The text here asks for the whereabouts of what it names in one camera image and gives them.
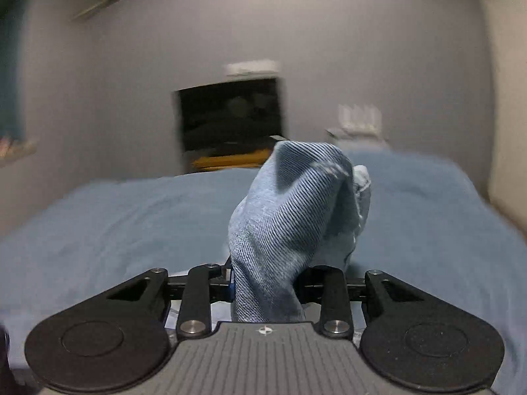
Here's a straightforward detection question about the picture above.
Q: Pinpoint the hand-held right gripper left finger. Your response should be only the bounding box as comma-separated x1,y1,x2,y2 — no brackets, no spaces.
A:
99,263,236,338

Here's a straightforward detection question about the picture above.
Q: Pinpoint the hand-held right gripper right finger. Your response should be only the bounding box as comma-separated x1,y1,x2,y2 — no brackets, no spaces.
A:
294,265,429,338

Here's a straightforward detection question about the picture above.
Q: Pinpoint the light blue denim garment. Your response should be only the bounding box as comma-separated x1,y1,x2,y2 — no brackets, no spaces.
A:
228,140,373,324

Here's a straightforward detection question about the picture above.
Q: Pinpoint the yellow board under television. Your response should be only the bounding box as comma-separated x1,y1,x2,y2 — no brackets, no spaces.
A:
191,148,274,170

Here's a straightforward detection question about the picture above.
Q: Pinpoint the blue fleece blanket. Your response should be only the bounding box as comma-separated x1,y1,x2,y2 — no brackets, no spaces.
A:
0,150,527,395

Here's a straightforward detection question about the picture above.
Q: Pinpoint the white shelf under router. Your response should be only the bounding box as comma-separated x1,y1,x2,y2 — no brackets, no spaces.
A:
325,127,390,147

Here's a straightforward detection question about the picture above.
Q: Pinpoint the black flat screen television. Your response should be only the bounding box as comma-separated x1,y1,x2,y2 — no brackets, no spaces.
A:
172,76,287,173

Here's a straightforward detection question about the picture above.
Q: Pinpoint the white box on television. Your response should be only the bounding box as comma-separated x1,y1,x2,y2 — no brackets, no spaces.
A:
224,60,281,77

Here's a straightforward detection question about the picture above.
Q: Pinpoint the cream door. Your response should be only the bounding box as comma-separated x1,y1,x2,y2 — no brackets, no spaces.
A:
478,0,527,231

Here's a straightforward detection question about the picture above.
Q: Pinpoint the dark teal curtain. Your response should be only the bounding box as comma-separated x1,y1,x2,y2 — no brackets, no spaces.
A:
0,0,30,141

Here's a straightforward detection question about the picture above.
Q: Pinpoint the white wall outlet panel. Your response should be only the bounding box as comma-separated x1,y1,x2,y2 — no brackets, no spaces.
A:
338,104,383,132

